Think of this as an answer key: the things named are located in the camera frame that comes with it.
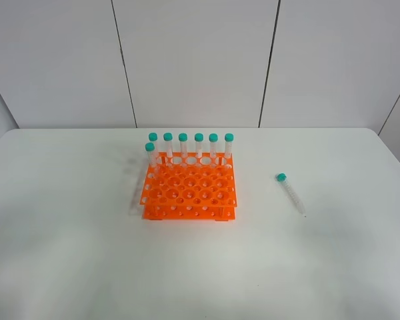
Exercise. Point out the second row left tube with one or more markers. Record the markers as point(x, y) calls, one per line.
point(149, 147)

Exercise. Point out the teal capped tube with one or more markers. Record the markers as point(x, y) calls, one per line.
point(282, 179)

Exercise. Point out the orange test tube rack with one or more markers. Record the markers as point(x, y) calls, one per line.
point(190, 188)

